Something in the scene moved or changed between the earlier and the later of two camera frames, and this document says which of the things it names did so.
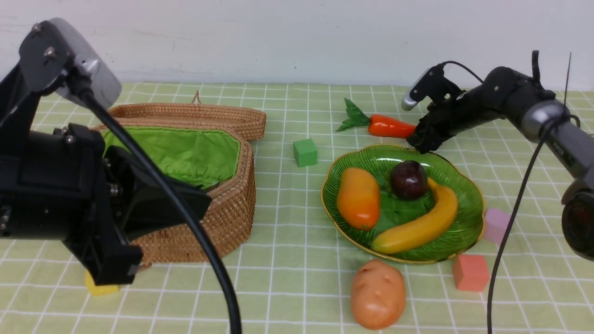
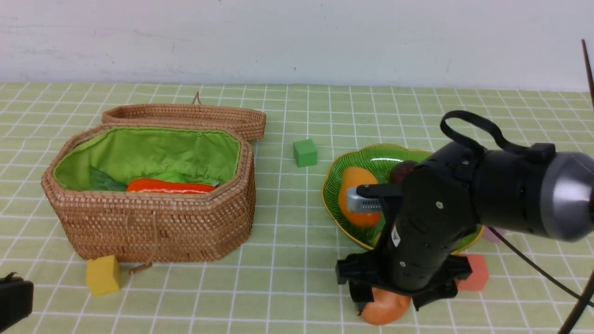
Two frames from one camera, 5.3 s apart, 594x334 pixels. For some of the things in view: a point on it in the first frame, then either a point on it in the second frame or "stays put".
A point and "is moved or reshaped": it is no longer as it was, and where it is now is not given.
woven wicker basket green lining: (201, 158) stays put
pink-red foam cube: (471, 272) stays put
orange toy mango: (358, 198) stays put
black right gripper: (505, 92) → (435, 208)
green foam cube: (306, 152) stays put
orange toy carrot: (378, 124) is moved or reshaped
